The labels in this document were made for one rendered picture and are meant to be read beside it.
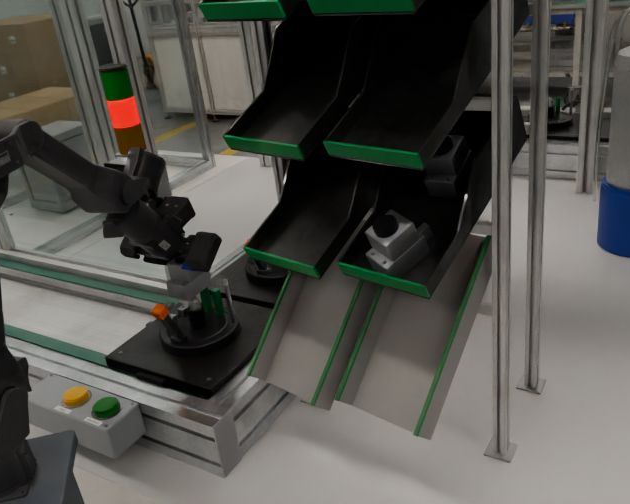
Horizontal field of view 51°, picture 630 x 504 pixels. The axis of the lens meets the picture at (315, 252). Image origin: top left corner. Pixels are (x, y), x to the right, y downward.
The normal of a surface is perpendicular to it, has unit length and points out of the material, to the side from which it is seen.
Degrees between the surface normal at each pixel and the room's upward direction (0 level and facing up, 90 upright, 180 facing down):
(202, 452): 90
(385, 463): 0
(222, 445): 90
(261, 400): 90
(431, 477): 0
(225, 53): 90
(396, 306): 45
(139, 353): 0
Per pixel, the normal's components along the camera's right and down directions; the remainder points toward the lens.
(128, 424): 0.85, 0.14
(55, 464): -0.12, -0.89
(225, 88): -0.54, 0.43
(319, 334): -0.54, -0.35
